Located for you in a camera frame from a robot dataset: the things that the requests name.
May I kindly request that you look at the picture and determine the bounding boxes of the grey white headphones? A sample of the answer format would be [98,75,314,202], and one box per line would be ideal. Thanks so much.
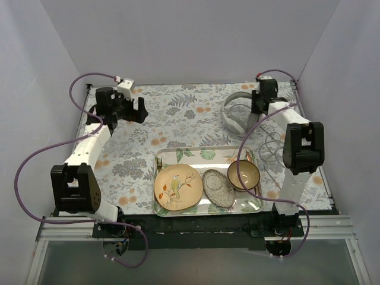
[221,91,260,137]

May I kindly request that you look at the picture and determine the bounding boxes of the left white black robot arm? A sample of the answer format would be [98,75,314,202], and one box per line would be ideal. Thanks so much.
[50,87,148,238]

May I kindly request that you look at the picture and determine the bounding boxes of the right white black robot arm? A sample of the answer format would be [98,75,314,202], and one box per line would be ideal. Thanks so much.
[251,74,325,236]

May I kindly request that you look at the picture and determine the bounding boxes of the floral patterned table mat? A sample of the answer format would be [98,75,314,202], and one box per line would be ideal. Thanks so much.
[94,83,285,214]

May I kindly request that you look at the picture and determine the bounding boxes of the gold fork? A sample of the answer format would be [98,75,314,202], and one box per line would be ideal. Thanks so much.
[156,157,163,173]

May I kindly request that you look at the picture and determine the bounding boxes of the beige bird plate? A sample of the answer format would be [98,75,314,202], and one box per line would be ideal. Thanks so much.
[154,164,204,211]

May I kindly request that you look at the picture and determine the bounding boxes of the brown beige bowl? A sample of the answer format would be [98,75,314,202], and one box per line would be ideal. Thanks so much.
[227,160,261,191]

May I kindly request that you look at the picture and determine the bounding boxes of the floral white serving tray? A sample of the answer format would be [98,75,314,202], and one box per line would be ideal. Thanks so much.
[153,146,263,217]

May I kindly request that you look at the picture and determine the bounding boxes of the speckled oval dish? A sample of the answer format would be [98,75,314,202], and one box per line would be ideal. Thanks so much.
[202,169,235,208]

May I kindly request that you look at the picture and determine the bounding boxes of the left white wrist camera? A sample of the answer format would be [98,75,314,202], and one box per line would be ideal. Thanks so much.
[116,77,135,101]

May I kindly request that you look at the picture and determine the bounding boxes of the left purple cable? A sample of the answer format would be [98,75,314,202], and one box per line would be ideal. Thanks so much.
[14,72,149,270]

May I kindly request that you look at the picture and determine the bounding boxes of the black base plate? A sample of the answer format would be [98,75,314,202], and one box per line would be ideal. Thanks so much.
[92,212,304,251]

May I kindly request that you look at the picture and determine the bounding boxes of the aluminium frame rail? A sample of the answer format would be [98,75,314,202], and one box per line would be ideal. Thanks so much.
[37,215,357,241]

